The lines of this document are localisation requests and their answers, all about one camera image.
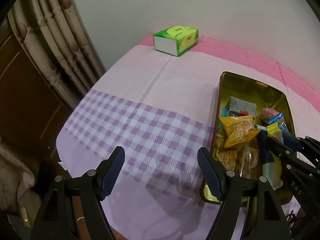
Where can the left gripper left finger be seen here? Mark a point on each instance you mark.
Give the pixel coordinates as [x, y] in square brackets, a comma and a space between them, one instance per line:
[56, 216]

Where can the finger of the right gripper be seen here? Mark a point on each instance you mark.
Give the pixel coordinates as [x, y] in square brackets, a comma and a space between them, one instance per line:
[289, 159]
[307, 147]

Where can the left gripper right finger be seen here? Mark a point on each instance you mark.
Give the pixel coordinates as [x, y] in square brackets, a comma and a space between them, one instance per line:
[265, 218]

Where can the blue soda crackers packet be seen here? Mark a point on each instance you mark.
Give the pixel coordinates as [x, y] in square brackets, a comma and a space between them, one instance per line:
[272, 171]

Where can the blue candy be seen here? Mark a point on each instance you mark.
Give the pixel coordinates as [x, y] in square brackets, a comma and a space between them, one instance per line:
[226, 113]
[279, 120]

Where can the pink white cake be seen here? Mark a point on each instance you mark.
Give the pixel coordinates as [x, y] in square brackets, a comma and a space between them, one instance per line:
[268, 114]

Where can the yellow orange snack packet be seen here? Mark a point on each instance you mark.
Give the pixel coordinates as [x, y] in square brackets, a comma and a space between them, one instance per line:
[239, 129]

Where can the grey seaweed snack packet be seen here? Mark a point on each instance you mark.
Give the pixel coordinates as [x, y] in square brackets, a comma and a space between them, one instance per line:
[239, 106]

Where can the yellow clear candy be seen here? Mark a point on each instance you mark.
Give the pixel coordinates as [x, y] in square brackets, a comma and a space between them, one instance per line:
[274, 131]

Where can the red orange snack packet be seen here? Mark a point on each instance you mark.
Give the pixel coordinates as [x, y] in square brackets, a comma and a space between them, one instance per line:
[247, 162]

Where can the clear bag of biscuits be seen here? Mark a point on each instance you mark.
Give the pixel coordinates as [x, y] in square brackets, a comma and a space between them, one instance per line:
[227, 158]

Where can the gold toffee tin box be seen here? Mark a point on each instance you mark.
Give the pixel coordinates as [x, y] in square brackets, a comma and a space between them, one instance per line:
[264, 96]

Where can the pink purple checked tablecloth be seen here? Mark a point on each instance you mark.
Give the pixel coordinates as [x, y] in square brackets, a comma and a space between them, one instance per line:
[161, 109]

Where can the dark wooden cabinet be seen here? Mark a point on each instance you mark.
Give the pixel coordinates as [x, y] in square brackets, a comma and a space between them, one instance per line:
[31, 114]

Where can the green tissue pack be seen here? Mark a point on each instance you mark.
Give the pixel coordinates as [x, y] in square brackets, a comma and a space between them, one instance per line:
[176, 40]

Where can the beige patterned curtain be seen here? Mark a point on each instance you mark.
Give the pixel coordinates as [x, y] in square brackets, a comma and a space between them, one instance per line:
[54, 40]

